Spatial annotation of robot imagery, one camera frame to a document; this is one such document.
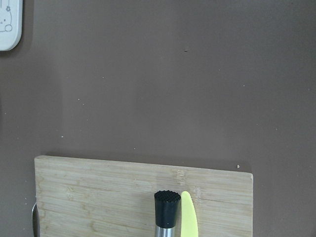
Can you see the cream rectangular tray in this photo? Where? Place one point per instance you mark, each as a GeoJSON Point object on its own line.
{"type": "Point", "coordinates": [11, 14]}

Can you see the yellow plastic knife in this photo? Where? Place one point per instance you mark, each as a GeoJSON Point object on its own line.
{"type": "Point", "coordinates": [189, 223]}

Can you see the wooden cutting board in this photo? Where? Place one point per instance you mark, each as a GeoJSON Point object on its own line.
{"type": "Point", "coordinates": [79, 197]}

